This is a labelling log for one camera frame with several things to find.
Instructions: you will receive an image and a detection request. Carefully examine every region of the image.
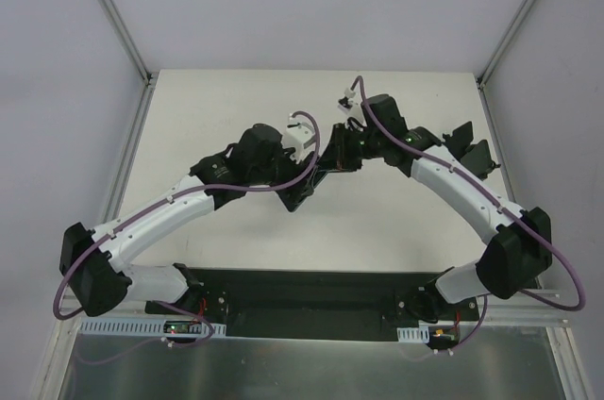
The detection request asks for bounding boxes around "black folding phone stand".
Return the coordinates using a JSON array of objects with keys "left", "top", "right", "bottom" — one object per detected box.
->
[{"left": 443, "top": 121, "right": 474, "bottom": 158}]

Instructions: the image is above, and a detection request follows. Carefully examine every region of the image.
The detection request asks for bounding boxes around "black round-base clamp stand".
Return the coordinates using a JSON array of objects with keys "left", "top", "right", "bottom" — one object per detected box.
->
[{"left": 461, "top": 140, "right": 500, "bottom": 180}]

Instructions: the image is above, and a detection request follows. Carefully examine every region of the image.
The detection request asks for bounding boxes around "black smartphone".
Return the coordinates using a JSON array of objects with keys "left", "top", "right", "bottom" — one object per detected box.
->
[{"left": 277, "top": 167, "right": 327, "bottom": 212}]

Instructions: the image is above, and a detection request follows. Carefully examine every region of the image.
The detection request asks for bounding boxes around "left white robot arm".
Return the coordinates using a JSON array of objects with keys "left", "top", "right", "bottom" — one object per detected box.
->
[{"left": 59, "top": 119, "right": 320, "bottom": 317}]

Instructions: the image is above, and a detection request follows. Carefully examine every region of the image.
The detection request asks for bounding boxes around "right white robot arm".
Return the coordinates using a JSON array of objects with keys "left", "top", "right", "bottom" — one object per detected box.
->
[{"left": 324, "top": 91, "right": 553, "bottom": 320}]

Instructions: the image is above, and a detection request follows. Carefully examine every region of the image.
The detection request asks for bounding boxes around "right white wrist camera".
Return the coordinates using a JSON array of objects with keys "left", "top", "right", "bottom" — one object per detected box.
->
[{"left": 338, "top": 88, "right": 365, "bottom": 125}]

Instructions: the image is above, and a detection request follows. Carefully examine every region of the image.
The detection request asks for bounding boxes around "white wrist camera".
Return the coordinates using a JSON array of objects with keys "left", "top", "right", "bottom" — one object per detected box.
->
[
  {"left": 338, "top": 88, "right": 365, "bottom": 125},
  {"left": 281, "top": 119, "right": 316, "bottom": 164}
]

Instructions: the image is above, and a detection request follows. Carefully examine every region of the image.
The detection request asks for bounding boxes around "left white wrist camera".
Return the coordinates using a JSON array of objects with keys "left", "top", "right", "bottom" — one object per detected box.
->
[{"left": 281, "top": 119, "right": 316, "bottom": 164}]

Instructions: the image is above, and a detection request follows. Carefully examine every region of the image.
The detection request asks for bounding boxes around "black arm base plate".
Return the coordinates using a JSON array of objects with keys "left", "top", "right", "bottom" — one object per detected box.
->
[{"left": 143, "top": 268, "right": 490, "bottom": 342}]

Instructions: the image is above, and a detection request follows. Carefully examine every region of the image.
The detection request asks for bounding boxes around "right aluminium frame post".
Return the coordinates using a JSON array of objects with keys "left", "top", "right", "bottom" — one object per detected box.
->
[{"left": 476, "top": 0, "right": 539, "bottom": 90}]

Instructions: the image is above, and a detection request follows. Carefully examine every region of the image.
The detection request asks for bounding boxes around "aluminium frame post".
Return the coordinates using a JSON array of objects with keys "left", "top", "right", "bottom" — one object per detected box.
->
[
  {"left": 476, "top": 0, "right": 539, "bottom": 90},
  {"left": 74, "top": 0, "right": 159, "bottom": 85}
]

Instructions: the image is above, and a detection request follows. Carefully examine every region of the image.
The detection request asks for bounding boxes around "right white cable duct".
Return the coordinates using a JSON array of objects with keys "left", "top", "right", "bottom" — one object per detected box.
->
[{"left": 396, "top": 325, "right": 459, "bottom": 344}]

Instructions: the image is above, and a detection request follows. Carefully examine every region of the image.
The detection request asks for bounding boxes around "white cable duct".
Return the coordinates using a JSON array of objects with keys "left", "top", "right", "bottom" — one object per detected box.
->
[
  {"left": 79, "top": 318, "right": 227, "bottom": 339},
  {"left": 396, "top": 325, "right": 459, "bottom": 344}
]

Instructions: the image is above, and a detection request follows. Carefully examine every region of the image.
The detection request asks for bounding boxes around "left aluminium frame post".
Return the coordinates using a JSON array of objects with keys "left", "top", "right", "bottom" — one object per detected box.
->
[{"left": 74, "top": 0, "right": 159, "bottom": 85}]

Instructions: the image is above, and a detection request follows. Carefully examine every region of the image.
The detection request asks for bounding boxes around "aluminium front rail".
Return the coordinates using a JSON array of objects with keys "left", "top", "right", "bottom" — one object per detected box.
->
[{"left": 483, "top": 293, "right": 570, "bottom": 328}]

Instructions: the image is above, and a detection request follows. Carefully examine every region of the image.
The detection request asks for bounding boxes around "left white cable duct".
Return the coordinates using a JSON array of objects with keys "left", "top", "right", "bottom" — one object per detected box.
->
[{"left": 79, "top": 318, "right": 227, "bottom": 339}]

